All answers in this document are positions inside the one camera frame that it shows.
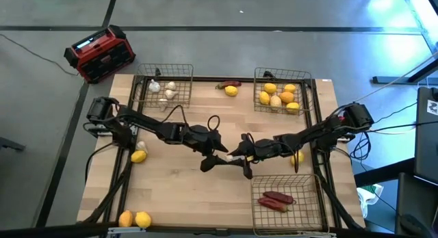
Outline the black computer mouse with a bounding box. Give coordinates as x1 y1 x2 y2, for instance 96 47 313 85
399 213 425 237

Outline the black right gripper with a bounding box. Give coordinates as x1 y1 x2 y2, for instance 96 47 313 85
228 132 285 180

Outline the beige cable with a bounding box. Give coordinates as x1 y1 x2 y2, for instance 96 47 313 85
338 52 438 111

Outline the dark grey stand foot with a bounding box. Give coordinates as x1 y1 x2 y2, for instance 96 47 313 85
0 137 27 153

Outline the red and black jobsite radio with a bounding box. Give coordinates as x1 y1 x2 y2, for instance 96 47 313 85
63 24 137 85

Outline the white and green bag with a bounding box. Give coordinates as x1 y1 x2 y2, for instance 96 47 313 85
357 183 385 219

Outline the thin dark floor cable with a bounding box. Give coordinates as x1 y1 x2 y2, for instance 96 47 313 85
0 33 80 77

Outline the brown wire basket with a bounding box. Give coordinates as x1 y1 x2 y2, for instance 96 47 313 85
131 62 195 109
253 66 313 116
250 173 330 237

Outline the dark office desk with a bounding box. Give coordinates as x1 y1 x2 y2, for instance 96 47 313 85
354 157 438 238

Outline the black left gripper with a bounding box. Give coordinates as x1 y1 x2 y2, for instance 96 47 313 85
186 125 229 173

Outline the black floor stand base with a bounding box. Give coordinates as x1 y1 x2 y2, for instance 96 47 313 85
372 58 438 85

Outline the blue coiled cable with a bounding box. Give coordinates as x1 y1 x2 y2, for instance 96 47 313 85
350 130 374 161

